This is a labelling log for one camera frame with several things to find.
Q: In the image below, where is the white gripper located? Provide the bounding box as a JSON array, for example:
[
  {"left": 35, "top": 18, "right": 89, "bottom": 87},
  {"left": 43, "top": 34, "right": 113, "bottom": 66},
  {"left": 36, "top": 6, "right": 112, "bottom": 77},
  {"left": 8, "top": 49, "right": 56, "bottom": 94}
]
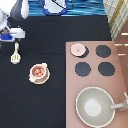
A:
[{"left": 0, "top": 28, "right": 25, "bottom": 42}]

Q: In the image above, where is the cream slotted spatula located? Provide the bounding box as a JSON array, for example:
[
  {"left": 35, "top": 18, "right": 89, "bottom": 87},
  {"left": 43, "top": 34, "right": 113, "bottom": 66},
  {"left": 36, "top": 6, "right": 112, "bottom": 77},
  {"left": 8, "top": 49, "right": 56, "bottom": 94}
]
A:
[{"left": 11, "top": 43, "right": 21, "bottom": 64}]

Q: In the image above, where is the pink pot with food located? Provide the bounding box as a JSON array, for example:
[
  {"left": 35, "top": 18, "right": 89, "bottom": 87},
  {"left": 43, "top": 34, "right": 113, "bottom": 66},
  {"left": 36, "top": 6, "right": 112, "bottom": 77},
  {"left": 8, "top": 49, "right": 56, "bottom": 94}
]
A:
[{"left": 29, "top": 63, "right": 47, "bottom": 82}]

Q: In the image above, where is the pink pot lid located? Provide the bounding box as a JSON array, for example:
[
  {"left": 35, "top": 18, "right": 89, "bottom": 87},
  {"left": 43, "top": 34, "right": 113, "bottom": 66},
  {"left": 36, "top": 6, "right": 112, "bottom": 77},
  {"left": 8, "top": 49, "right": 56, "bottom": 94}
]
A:
[{"left": 71, "top": 43, "right": 86, "bottom": 56}]

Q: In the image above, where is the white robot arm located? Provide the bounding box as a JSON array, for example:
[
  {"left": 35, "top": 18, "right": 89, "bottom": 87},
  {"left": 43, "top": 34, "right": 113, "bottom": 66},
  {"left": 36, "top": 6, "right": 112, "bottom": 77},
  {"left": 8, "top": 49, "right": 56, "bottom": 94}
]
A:
[{"left": 0, "top": 0, "right": 66, "bottom": 42}]

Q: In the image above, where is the cream round plate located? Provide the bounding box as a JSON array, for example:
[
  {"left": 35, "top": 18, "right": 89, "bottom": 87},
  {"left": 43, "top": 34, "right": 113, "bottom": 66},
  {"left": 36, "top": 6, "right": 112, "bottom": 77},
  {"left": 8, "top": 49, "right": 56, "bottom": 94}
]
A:
[{"left": 32, "top": 69, "right": 50, "bottom": 84}]

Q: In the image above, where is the black burner top left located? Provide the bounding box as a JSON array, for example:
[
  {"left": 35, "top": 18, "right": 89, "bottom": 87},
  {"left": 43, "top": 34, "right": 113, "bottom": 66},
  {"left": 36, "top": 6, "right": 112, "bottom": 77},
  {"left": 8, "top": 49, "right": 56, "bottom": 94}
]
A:
[{"left": 80, "top": 46, "right": 89, "bottom": 58}]

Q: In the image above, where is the pink stove top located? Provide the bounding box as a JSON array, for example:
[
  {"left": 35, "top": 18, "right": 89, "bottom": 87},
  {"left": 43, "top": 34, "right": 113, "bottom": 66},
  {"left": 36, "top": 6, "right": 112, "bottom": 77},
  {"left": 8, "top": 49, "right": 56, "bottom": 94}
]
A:
[{"left": 66, "top": 41, "right": 128, "bottom": 128}]

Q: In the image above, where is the black burner top right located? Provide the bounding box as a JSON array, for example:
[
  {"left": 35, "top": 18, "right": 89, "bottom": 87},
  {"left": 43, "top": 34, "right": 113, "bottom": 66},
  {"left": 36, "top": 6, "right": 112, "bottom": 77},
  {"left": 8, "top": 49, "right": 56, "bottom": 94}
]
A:
[{"left": 96, "top": 45, "right": 111, "bottom": 58}]

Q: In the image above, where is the black burner bottom right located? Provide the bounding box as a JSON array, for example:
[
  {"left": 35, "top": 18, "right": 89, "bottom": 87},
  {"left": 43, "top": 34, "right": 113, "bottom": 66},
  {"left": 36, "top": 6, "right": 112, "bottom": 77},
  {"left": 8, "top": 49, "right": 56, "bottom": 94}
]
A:
[{"left": 98, "top": 62, "right": 115, "bottom": 76}]

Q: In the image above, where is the large grey wok pan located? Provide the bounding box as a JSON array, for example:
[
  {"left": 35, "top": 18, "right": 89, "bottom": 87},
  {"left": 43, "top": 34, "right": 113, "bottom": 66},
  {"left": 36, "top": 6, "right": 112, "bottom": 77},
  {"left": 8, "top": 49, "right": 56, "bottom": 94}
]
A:
[{"left": 75, "top": 87, "right": 128, "bottom": 128}]

